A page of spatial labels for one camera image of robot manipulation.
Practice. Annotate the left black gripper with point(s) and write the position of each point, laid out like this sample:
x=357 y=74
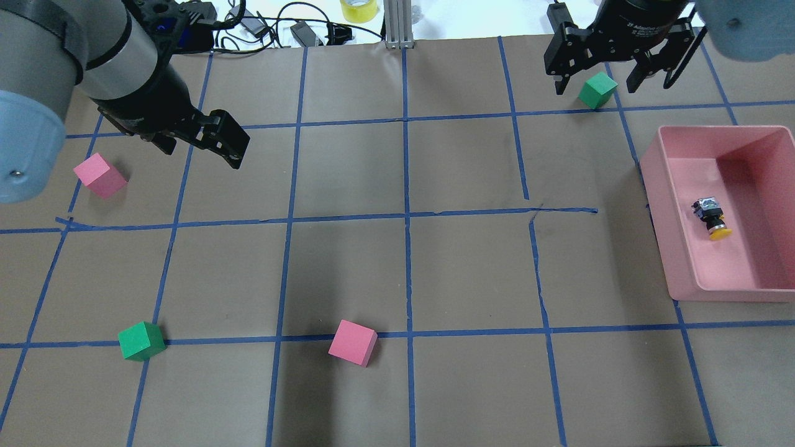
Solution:
x=144 y=98

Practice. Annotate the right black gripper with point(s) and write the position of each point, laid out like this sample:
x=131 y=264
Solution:
x=646 y=20

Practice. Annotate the yellow push button switch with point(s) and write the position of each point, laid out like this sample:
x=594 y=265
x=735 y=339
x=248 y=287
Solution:
x=710 y=213

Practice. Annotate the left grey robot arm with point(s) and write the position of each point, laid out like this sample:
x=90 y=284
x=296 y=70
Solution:
x=118 y=53

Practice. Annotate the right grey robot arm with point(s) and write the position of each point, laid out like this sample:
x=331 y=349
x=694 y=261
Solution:
x=749 y=31

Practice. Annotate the green cube near bin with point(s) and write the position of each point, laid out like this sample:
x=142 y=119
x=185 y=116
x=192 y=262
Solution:
x=597 y=90

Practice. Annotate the pink cube far left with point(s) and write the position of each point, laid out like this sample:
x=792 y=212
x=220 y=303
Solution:
x=101 y=177

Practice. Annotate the pink cube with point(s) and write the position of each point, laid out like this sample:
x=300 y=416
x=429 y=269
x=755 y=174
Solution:
x=101 y=177
x=353 y=342

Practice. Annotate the black power adapter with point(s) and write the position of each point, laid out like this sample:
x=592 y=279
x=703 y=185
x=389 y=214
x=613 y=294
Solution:
x=305 y=35

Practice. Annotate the pink plastic bin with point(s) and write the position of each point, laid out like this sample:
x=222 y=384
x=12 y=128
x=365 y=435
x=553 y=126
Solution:
x=722 y=203

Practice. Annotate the yellow tape roll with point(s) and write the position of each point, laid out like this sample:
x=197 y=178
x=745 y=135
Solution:
x=359 y=12

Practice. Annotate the green cube front left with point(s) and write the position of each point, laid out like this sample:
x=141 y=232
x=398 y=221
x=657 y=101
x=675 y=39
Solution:
x=141 y=341

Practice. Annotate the pink cube centre front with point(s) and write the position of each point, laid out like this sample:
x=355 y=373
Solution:
x=353 y=342

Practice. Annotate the aluminium frame post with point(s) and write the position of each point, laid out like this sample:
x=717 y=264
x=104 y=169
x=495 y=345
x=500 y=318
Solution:
x=397 y=19

